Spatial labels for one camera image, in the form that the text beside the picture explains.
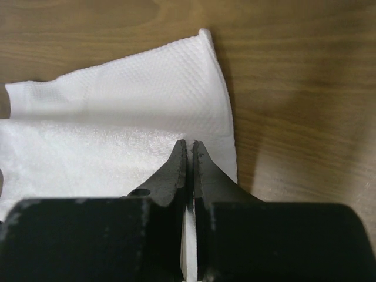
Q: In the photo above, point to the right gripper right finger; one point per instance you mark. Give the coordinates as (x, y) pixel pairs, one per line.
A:
(242, 238)

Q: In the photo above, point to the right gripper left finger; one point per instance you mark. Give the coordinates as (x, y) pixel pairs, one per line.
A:
(131, 238)

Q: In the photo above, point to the white towel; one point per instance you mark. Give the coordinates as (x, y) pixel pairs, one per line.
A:
(89, 131)

